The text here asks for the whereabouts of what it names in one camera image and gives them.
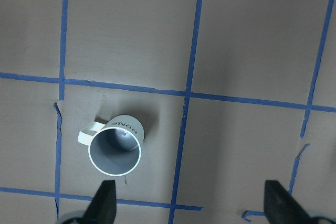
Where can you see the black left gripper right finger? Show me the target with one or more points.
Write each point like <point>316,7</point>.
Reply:
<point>281,207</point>

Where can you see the white mug grey inside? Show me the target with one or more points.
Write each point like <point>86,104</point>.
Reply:
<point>114,148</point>

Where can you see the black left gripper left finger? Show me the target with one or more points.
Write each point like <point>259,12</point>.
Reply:
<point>103,207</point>

